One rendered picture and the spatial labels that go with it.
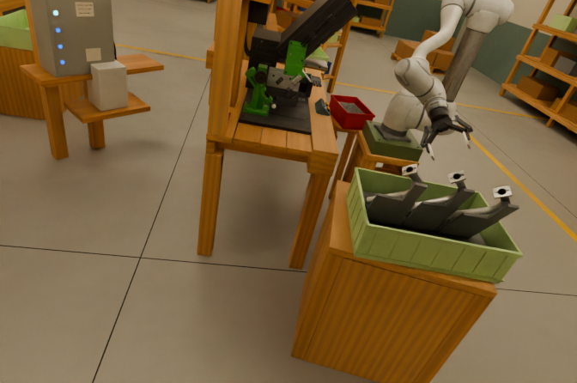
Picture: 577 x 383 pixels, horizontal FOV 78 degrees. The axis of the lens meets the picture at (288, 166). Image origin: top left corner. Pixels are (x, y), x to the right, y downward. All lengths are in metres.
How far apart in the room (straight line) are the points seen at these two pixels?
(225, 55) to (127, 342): 1.46
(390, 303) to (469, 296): 0.31
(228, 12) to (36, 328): 1.73
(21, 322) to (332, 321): 1.49
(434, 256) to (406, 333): 0.46
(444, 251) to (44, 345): 1.83
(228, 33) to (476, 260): 1.39
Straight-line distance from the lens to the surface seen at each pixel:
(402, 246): 1.47
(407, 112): 2.13
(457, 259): 1.58
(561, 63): 7.85
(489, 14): 2.08
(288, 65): 2.36
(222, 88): 1.78
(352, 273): 1.57
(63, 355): 2.12
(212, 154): 1.95
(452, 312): 1.75
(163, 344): 2.07
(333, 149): 1.93
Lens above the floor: 1.77
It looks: 31 degrees down
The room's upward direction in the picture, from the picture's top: 13 degrees clockwise
